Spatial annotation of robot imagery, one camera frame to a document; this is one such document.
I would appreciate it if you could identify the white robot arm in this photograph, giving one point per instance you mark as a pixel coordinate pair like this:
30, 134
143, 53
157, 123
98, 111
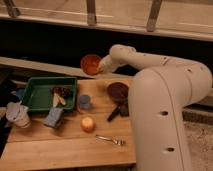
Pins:
162, 87

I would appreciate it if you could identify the blue sponge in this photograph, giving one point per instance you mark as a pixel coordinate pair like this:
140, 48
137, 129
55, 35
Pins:
53, 118

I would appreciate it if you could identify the silver fork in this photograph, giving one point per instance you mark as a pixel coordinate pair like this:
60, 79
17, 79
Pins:
115, 141

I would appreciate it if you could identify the blue cup with red ring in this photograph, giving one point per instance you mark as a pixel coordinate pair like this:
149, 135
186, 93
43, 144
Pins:
83, 103

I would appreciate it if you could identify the beige wooden piece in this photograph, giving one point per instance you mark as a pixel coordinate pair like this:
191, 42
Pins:
57, 99

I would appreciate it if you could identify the blue cloth piece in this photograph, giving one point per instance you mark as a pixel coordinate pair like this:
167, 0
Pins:
19, 93

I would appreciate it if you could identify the brown pinecone-like object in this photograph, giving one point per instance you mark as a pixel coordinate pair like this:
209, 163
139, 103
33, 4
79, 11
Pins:
62, 91

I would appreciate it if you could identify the orange bowl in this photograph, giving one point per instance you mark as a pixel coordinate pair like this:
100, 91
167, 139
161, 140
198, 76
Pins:
89, 64

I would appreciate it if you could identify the purple bowl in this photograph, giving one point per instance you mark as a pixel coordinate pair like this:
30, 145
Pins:
118, 91

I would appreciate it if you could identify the green plastic tray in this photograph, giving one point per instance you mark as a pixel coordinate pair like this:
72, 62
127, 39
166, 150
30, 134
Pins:
39, 98

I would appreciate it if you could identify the black object at left edge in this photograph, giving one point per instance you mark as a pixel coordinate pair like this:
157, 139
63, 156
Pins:
6, 88

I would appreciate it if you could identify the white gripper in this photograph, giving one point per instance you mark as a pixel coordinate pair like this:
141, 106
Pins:
108, 65

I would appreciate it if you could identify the orange apple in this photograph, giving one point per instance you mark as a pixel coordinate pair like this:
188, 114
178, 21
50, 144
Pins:
87, 124

